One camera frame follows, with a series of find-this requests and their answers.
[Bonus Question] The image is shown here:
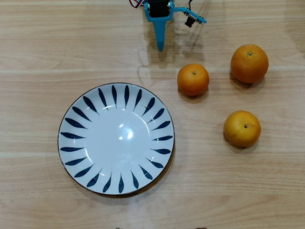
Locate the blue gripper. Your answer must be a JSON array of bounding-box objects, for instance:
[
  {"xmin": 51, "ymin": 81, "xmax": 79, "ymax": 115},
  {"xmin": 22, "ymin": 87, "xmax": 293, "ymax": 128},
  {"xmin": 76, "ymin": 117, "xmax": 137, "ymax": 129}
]
[{"xmin": 142, "ymin": 0, "xmax": 176, "ymax": 52}]

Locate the small deep orange mandarin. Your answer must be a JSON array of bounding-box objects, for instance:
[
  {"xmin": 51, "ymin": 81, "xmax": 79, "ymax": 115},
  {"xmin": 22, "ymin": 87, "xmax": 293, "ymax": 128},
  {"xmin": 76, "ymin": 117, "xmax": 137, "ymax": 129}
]
[{"xmin": 177, "ymin": 63, "xmax": 210, "ymax": 97}]

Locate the large orange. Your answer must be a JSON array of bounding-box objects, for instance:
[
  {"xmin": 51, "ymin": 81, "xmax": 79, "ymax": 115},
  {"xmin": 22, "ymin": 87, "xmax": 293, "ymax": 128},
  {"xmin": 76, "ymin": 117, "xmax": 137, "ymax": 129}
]
[{"xmin": 230, "ymin": 44, "xmax": 269, "ymax": 84}]

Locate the yellowish orange mandarin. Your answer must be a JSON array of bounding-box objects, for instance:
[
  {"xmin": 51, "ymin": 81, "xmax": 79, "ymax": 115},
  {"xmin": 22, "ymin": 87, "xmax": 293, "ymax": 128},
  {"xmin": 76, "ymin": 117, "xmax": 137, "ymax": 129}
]
[{"xmin": 223, "ymin": 110, "xmax": 262, "ymax": 147}]

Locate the white plate with blue petals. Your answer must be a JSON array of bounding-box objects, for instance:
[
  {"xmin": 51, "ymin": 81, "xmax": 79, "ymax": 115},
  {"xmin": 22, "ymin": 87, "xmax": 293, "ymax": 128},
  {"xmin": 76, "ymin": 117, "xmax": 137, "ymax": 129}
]
[{"xmin": 57, "ymin": 83, "xmax": 175, "ymax": 196}]

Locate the wrist camera in blue mount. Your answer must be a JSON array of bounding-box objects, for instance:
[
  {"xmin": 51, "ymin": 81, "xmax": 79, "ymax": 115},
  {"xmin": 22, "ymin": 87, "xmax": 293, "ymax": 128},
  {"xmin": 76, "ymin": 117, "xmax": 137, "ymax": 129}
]
[{"xmin": 173, "ymin": 6, "xmax": 207, "ymax": 28}]

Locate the black camera cable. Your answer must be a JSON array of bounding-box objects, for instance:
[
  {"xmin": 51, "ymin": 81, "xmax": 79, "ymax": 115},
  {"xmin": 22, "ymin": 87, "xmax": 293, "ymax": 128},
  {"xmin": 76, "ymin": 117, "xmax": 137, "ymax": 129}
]
[{"xmin": 183, "ymin": 0, "xmax": 193, "ymax": 16}]

